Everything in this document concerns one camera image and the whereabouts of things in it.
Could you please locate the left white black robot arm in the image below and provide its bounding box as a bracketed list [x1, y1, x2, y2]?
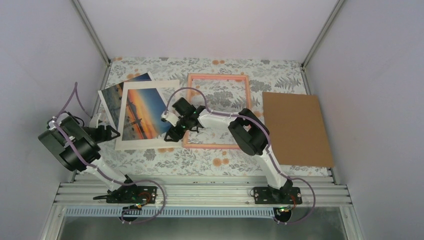
[38, 111, 140, 203]

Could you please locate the brown cardboard backing board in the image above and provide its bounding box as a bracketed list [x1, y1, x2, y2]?
[262, 92, 335, 168]

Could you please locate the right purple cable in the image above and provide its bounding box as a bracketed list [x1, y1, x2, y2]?
[165, 86, 317, 226]

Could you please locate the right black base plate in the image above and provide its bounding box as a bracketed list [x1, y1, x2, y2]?
[251, 187, 303, 205]

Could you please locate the pink wooden picture frame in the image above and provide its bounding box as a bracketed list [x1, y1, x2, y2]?
[182, 73, 252, 149]

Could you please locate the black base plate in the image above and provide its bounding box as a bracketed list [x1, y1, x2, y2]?
[251, 187, 303, 205]
[105, 185, 158, 204]

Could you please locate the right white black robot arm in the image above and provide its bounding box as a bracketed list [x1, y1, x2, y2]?
[161, 97, 293, 204]

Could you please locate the floral patterned table mat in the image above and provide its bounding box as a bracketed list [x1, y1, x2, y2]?
[79, 56, 329, 177]

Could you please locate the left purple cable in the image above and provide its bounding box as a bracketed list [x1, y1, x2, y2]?
[49, 82, 167, 226]

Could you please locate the aluminium rail base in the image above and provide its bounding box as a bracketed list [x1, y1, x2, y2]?
[41, 174, 363, 240]

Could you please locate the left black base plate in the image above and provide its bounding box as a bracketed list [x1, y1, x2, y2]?
[105, 185, 158, 204]

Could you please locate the sunset photo print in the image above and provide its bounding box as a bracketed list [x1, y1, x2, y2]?
[121, 88, 171, 141]

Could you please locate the white photo mat board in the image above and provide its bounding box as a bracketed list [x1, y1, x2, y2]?
[115, 80, 182, 151]

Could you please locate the blue landscape photo print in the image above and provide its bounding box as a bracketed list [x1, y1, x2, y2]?
[98, 72, 154, 130]

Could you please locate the purple cable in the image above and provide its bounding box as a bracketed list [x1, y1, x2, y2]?
[49, 82, 167, 226]
[165, 86, 317, 226]

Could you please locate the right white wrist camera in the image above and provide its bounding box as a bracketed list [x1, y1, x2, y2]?
[161, 111, 180, 127]

